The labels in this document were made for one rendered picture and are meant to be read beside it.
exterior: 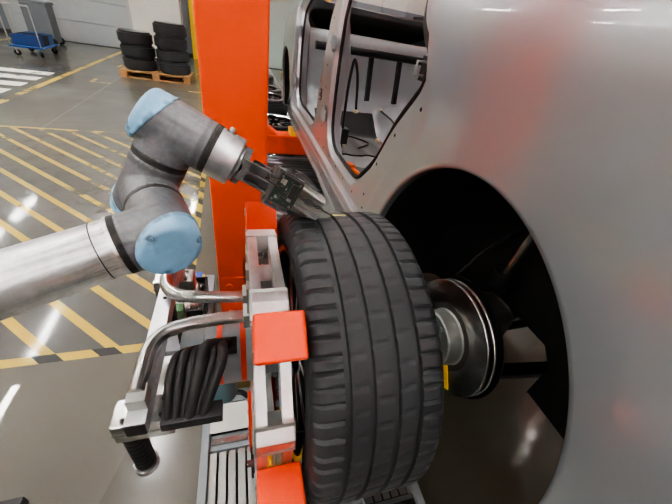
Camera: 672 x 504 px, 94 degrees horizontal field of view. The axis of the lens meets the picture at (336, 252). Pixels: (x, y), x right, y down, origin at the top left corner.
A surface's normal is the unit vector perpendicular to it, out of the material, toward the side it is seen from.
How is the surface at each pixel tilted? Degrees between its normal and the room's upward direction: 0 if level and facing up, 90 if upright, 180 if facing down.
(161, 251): 93
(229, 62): 90
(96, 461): 0
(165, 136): 83
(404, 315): 33
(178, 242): 93
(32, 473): 0
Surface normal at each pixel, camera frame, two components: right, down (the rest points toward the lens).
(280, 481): 0.15, -0.80
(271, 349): 0.26, -0.32
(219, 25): 0.25, 0.59
